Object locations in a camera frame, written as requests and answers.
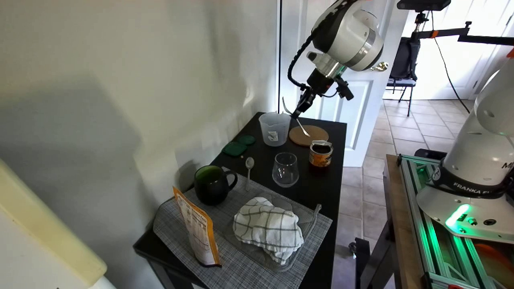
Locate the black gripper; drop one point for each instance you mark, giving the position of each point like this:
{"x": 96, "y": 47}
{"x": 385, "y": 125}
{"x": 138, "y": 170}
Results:
{"x": 319, "y": 84}

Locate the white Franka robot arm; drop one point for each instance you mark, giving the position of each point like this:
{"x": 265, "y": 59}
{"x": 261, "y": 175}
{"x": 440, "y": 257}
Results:
{"x": 346, "y": 37}

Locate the clear glass jar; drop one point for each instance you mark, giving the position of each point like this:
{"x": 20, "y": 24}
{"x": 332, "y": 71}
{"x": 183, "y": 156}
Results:
{"x": 284, "y": 170}

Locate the round cork mat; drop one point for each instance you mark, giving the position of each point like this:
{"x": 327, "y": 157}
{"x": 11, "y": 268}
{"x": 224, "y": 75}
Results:
{"x": 318, "y": 133}

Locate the translucent plastic measuring jug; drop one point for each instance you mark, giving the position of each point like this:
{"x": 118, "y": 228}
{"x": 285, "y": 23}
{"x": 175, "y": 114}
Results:
{"x": 274, "y": 130}

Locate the dark green flat pad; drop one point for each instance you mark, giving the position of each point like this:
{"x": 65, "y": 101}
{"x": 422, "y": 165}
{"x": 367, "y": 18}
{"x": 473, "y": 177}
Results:
{"x": 237, "y": 145}

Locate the silver metal spoon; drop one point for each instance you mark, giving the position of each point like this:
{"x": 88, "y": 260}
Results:
{"x": 248, "y": 162}

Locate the black folding chair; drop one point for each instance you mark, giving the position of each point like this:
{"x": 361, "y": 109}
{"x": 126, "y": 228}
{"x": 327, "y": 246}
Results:
{"x": 403, "y": 58}

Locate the dark mug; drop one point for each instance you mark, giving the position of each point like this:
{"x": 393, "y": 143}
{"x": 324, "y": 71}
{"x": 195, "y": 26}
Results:
{"x": 210, "y": 185}

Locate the white checked dish towel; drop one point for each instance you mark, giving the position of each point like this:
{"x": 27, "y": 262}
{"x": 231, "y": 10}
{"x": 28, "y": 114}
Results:
{"x": 266, "y": 226}

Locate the wooden cart top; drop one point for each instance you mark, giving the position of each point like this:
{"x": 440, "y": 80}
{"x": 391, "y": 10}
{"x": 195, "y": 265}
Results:
{"x": 398, "y": 225}

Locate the orange food packet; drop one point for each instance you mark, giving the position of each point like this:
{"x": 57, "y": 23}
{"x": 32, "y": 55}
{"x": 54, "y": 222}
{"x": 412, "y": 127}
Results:
{"x": 197, "y": 230}

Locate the black cart base with casters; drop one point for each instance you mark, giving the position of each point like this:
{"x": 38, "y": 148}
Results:
{"x": 369, "y": 262}

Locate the grey woven placemat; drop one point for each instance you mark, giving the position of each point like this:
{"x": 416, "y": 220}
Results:
{"x": 240, "y": 267}

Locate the black camera stand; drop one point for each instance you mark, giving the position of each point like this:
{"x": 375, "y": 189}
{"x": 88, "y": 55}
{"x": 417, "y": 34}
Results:
{"x": 427, "y": 3}

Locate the aluminium profile mount frame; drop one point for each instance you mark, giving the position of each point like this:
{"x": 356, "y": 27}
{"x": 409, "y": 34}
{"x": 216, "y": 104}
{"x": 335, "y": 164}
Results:
{"x": 449, "y": 250}

